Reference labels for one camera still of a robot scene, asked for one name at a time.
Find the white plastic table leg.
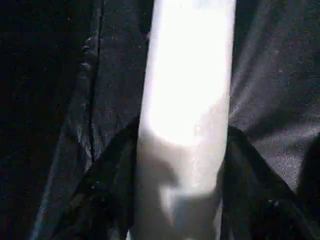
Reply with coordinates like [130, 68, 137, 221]
[127, 0, 237, 240]

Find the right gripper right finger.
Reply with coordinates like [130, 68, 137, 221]
[216, 124, 318, 240]

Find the black mat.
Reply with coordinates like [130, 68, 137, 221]
[0, 0, 320, 240]

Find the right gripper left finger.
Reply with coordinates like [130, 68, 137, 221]
[56, 116, 141, 240]

